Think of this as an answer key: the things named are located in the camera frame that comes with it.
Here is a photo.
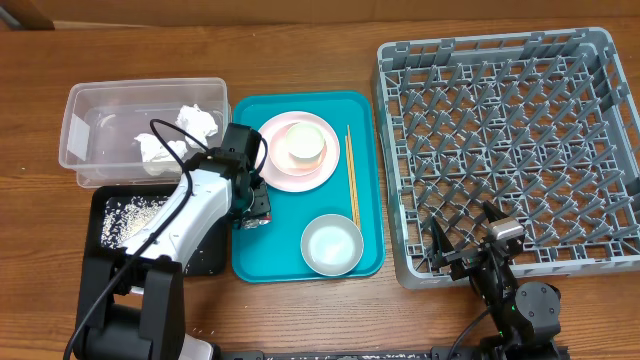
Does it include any grey bowl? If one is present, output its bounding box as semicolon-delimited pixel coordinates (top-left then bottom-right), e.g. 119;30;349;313
300;214;364;277

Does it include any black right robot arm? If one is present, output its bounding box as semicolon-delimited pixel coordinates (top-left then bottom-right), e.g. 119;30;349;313
430;201;569;359

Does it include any left wooden chopstick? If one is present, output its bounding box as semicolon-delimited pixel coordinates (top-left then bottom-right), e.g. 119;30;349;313
344;134;360;226

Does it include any rice pile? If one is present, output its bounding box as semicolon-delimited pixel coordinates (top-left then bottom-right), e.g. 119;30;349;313
100;195;168;249

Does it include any small pink plate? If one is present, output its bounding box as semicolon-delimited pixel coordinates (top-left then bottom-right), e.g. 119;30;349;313
270;123;326;176

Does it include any teal serving tray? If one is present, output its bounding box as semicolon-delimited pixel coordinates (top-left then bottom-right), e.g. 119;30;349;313
231;91;386;283

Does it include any black plastic tray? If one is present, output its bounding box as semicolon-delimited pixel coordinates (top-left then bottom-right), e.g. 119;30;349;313
85;184;230;277

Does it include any white napkin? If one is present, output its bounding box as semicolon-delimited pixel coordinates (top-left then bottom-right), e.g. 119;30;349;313
134;133;181;176
176;104;219;148

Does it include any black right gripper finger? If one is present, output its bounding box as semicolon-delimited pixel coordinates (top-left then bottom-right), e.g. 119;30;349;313
431;216;454;270
482;201;509;223

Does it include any large pink plate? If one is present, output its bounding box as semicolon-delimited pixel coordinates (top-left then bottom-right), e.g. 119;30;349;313
258;111;340;192

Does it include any grey dishwasher rack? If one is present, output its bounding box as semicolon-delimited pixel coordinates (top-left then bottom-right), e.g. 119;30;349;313
374;27;639;289

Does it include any clear plastic bin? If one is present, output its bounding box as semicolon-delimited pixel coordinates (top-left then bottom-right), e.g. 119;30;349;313
59;77;231;188

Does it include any cream cup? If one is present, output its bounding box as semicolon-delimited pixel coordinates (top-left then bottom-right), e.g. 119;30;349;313
285;122;325;162

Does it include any red wrapper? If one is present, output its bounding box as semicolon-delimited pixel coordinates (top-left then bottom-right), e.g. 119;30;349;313
241;216;272;229

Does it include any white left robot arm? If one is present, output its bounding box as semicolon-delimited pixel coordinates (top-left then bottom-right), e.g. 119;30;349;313
64;148;270;359

